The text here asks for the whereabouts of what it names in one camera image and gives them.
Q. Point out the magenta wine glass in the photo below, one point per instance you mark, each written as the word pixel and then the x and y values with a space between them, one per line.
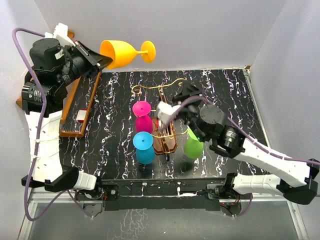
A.
pixel 143 122

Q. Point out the green wine glass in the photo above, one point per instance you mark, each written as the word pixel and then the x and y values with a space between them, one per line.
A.
pixel 193 148

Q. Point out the blue wine glass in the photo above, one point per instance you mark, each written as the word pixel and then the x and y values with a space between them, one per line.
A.
pixel 143 142

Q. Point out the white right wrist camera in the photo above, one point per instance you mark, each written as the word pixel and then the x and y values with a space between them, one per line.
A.
pixel 164 111

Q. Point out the aluminium frame rail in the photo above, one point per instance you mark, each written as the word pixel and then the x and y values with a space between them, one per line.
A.
pixel 147 217

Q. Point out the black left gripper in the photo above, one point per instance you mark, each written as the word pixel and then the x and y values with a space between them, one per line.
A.
pixel 95 61

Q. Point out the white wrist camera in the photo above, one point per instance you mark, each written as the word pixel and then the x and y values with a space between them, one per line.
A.
pixel 64 35
pixel 164 111

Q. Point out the gold wire wine glass rack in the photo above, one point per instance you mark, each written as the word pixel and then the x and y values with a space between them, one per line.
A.
pixel 164 138

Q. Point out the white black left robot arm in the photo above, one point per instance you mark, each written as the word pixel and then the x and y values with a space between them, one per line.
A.
pixel 47 171

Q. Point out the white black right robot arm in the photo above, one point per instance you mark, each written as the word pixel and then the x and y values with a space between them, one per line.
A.
pixel 291 178

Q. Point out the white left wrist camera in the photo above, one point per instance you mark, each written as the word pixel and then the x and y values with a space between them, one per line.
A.
pixel 64 35

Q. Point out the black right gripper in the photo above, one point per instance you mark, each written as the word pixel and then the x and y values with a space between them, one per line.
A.
pixel 187 90

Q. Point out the small white red box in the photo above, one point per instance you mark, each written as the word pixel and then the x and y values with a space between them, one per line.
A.
pixel 81 115

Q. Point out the orange yellow wine glass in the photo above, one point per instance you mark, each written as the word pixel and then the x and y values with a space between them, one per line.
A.
pixel 123 53

